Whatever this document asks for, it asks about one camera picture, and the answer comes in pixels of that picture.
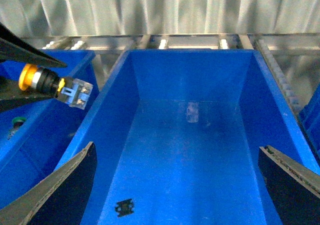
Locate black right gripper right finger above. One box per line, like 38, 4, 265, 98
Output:
258, 145, 320, 225

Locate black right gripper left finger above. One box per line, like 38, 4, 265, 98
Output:
0, 141, 97, 225

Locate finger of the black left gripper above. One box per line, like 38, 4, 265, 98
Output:
0, 76, 58, 112
0, 23, 67, 68

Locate yellow mushroom push button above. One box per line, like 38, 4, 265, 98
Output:
18, 64, 93, 110

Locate green push button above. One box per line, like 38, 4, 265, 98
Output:
7, 116, 27, 140

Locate blue left parts bin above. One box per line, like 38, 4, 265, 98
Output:
0, 50, 99, 208

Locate small black clip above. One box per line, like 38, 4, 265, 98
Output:
114, 198, 135, 218

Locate blue right target bin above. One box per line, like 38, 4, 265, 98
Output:
298, 85, 320, 159

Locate blue middle plastic bin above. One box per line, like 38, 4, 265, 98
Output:
60, 49, 320, 225

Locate metal roller rack frame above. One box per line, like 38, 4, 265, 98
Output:
24, 33, 320, 113

